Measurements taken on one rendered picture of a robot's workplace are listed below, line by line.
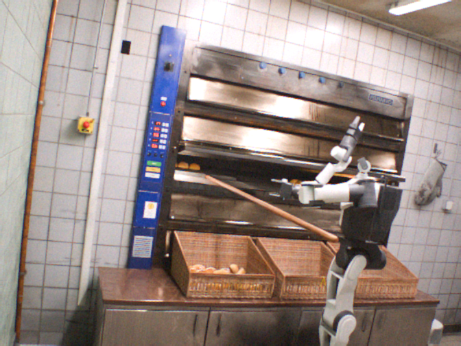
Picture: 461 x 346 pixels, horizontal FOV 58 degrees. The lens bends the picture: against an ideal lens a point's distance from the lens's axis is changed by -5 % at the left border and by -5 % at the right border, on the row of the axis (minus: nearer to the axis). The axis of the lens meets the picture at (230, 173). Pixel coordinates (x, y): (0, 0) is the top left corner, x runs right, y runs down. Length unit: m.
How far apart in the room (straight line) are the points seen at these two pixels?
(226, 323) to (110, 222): 0.97
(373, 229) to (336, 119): 1.21
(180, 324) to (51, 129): 1.38
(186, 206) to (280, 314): 0.92
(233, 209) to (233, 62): 1.00
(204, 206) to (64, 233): 0.92
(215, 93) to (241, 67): 0.26
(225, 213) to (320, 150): 0.85
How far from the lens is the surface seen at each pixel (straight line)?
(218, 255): 2.99
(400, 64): 3.70
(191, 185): 2.89
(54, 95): 2.76
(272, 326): 2.78
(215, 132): 2.90
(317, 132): 3.23
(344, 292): 2.44
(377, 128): 3.53
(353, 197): 2.13
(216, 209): 2.97
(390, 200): 2.32
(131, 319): 2.48
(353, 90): 3.42
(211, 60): 2.92
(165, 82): 2.78
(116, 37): 2.79
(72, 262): 2.91
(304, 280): 2.81
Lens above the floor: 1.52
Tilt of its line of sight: 5 degrees down
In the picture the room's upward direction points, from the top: 9 degrees clockwise
